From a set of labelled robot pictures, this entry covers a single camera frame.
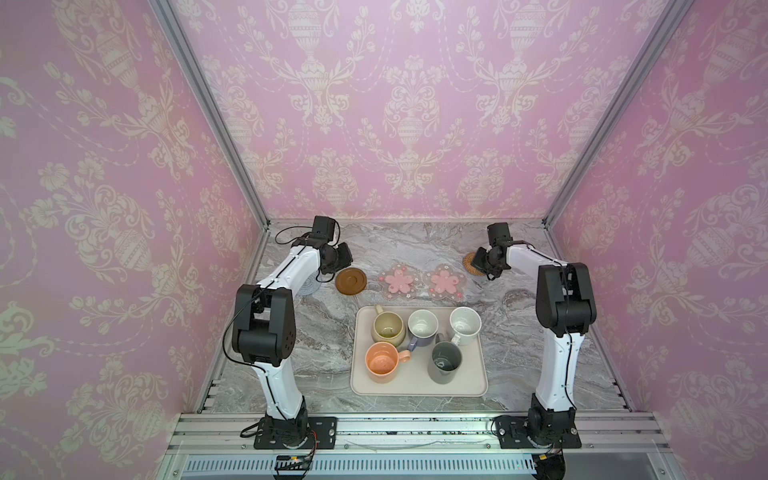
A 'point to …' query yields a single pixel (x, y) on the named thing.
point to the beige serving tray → (412, 379)
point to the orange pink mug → (381, 361)
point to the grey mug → (445, 362)
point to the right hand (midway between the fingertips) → (479, 263)
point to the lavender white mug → (422, 325)
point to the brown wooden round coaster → (351, 281)
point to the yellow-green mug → (388, 326)
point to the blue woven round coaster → (310, 285)
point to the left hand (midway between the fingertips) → (350, 260)
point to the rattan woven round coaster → (468, 264)
